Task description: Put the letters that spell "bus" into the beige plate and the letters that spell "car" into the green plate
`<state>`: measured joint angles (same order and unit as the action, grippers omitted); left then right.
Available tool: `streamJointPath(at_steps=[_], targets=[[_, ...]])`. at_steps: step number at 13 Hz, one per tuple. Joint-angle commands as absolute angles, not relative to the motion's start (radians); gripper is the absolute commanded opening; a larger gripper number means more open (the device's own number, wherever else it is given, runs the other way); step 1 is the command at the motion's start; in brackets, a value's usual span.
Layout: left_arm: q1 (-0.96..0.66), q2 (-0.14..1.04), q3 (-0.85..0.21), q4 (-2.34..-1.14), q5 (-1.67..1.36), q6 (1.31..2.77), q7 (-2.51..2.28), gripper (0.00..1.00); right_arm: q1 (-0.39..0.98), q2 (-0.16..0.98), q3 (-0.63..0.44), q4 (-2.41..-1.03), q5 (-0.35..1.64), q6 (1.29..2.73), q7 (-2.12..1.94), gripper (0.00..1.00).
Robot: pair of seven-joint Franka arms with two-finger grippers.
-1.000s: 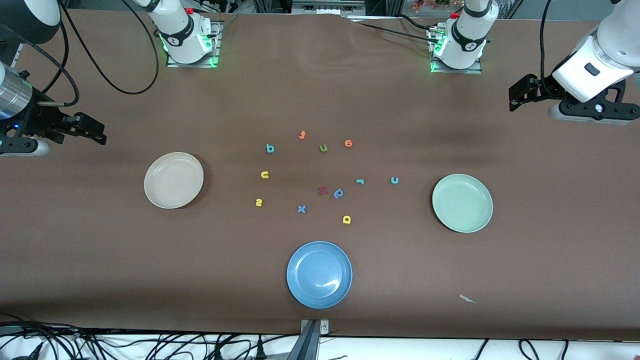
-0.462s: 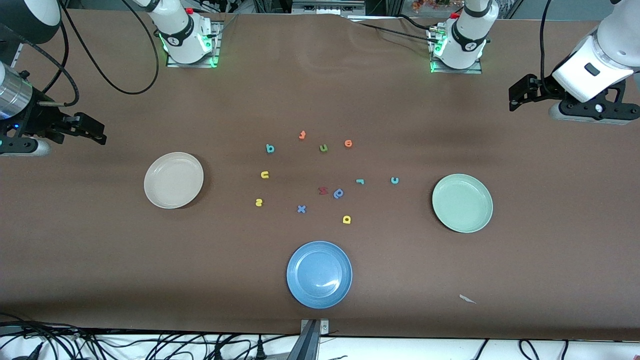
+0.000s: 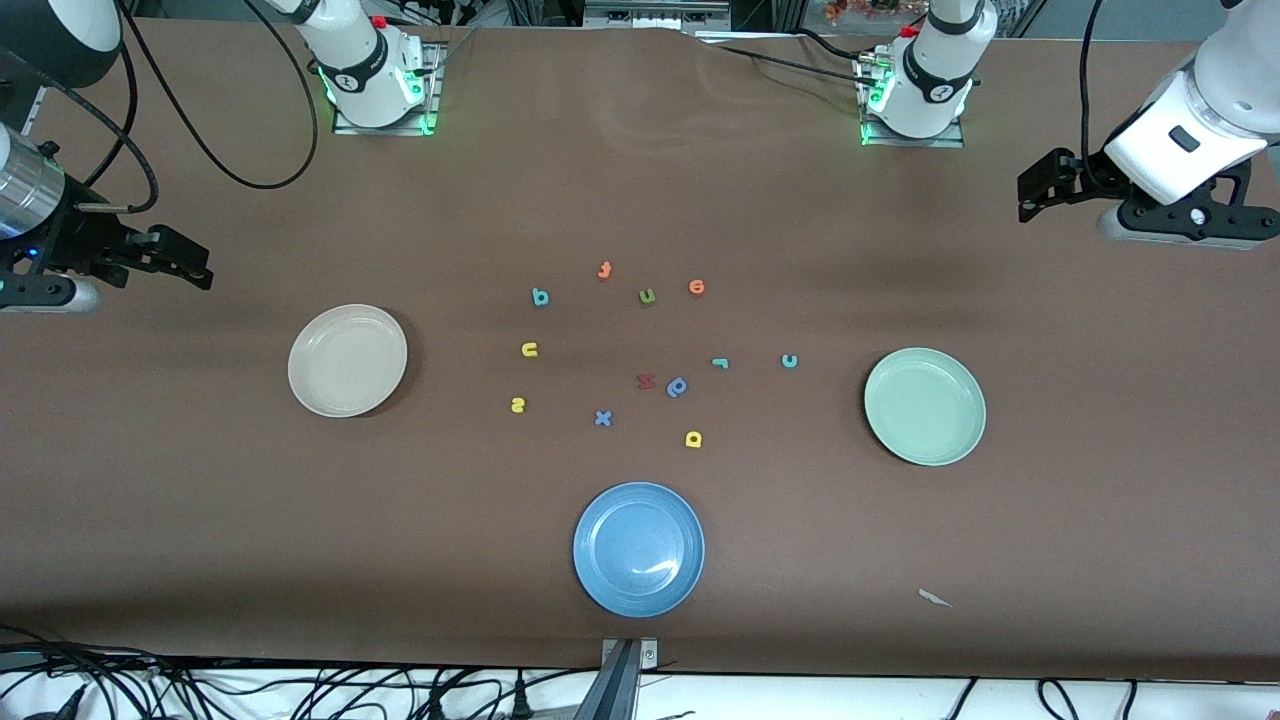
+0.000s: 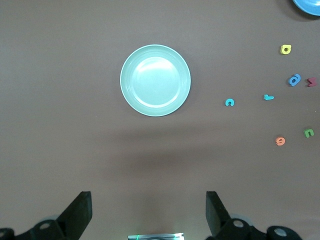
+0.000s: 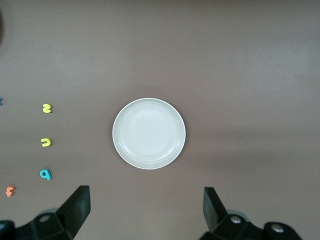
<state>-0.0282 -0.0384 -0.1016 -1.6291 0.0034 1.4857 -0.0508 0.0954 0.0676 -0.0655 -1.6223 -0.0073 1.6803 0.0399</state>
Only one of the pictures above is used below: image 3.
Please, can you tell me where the black base cable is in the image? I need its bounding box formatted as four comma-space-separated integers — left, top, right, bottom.
695, 38, 873, 86

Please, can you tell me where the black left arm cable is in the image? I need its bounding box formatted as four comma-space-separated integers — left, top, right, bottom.
1078, 0, 1106, 196

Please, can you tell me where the light green round plate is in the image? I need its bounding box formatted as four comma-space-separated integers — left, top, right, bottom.
864, 347, 988, 468

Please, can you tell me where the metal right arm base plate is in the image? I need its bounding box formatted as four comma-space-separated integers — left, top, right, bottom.
333, 42, 443, 137

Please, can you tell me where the grey metal box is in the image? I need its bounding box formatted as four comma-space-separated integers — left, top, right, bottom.
585, 0, 731, 29

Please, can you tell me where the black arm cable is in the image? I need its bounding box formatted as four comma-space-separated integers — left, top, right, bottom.
1078, 0, 1106, 196
30, 0, 321, 213

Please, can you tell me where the beige brown round plate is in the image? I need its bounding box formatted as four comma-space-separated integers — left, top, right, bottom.
287, 304, 409, 419

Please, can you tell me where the blue round plate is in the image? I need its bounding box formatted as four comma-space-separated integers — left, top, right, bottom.
572, 481, 706, 619

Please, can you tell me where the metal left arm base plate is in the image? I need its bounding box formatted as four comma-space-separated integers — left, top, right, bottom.
860, 55, 967, 149

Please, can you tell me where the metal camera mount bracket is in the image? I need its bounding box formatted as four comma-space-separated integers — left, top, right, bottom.
575, 637, 660, 720

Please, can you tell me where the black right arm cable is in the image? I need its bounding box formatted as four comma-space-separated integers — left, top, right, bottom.
30, 0, 321, 213

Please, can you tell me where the black cable tangle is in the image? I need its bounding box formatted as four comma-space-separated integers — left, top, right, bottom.
0, 625, 601, 720

